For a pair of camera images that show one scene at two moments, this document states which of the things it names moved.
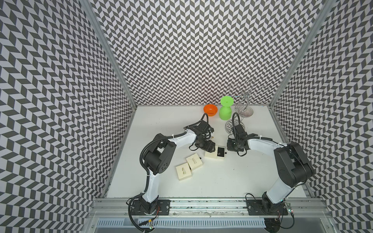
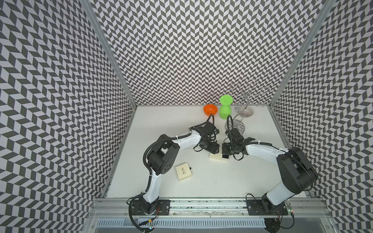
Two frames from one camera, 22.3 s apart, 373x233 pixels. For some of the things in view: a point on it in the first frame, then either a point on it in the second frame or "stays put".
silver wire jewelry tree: [247, 96] stays put
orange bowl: [211, 109] stays put
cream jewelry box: [183, 171] stays put
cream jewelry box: [194, 161] -> [217, 156]
